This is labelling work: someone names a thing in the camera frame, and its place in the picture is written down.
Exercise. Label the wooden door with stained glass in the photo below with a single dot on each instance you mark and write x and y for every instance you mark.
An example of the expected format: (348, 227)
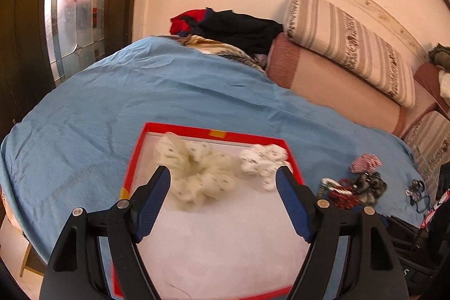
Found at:
(70, 4)

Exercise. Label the grey furry scrunchie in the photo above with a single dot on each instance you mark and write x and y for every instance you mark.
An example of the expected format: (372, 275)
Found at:
(371, 194)

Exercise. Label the pink bolster cushion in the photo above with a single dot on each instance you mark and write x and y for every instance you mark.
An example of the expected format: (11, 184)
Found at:
(334, 89)

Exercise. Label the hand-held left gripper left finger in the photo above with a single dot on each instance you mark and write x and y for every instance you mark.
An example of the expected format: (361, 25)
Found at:
(151, 212)

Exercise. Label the striped floral seat cushion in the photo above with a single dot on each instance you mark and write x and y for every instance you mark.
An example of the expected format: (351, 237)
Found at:
(432, 138)

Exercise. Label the long striped floral cushion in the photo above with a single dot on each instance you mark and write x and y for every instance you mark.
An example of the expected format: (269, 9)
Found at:
(344, 40)

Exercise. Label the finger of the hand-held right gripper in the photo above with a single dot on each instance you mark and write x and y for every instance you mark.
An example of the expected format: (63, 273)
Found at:
(404, 233)

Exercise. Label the white dotted scrunchie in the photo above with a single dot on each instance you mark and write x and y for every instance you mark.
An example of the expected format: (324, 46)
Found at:
(256, 159)

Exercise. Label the red white-dotted scrunchie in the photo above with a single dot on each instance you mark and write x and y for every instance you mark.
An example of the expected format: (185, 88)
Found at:
(342, 198)

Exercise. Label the red checked scrunchie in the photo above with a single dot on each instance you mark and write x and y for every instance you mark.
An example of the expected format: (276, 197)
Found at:
(365, 162)

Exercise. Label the red garment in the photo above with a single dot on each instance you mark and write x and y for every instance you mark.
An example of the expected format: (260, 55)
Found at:
(182, 20)

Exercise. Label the cream dotted scrunchie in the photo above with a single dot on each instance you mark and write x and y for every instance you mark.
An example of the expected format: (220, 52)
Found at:
(207, 180)

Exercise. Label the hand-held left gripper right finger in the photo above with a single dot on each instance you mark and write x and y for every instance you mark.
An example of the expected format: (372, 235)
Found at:
(290, 208)

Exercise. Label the white garment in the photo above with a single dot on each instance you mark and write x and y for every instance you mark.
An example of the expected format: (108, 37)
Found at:
(444, 82)

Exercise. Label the blue blanket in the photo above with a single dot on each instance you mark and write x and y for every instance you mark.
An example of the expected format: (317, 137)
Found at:
(175, 92)

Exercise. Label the red tray with white inside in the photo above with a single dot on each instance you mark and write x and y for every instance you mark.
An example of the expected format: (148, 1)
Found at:
(211, 243)

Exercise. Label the dark cloth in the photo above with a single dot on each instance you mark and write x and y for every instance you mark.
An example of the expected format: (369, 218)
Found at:
(443, 184)

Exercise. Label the pile of dark clothes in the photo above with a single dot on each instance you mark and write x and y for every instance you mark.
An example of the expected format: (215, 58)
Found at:
(239, 29)

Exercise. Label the gold patterned blanket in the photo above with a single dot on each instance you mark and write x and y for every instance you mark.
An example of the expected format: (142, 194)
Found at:
(218, 48)

